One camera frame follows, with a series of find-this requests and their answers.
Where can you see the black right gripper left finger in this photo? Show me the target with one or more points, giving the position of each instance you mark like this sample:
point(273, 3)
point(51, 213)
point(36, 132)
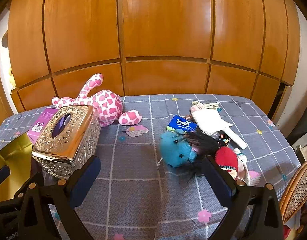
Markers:
point(36, 220)

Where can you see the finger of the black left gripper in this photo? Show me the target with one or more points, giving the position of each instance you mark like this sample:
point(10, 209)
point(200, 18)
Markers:
point(4, 173)

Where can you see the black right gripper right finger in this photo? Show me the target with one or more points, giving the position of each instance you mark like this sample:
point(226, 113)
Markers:
point(265, 221)

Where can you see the blue plush mouse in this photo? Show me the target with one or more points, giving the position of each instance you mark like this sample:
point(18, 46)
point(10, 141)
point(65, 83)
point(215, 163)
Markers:
point(175, 148)

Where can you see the white cloth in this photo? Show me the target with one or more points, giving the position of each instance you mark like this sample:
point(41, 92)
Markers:
point(207, 117)

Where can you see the gold gift box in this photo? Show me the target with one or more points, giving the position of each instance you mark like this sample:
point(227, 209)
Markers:
point(17, 156)

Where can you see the wicker chair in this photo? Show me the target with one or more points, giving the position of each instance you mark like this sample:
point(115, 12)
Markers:
point(295, 194)

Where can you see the grey patterned tablecloth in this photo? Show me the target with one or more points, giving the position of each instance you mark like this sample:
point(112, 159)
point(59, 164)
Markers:
point(137, 197)

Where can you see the ornate silver tissue box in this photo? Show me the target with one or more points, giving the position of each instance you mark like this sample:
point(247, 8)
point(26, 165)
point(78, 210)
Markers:
point(67, 141)

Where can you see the red and white plush doll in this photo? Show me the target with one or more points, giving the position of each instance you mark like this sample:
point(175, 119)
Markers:
point(234, 162)

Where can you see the purple tissue pack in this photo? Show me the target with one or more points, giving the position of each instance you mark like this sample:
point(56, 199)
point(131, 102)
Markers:
point(40, 123)

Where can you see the black haired doll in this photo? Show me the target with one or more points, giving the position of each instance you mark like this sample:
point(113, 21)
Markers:
point(202, 144)

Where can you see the pink spotted plush toy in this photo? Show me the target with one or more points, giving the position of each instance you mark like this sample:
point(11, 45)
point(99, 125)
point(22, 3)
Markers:
point(107, 104)

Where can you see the blue Tempo tissue pack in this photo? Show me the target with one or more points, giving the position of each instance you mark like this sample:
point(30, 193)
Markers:
point(180, 123)

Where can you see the wooden wall cabinet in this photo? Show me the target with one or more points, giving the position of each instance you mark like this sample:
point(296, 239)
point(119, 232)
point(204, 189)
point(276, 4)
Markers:
point(247, 48)

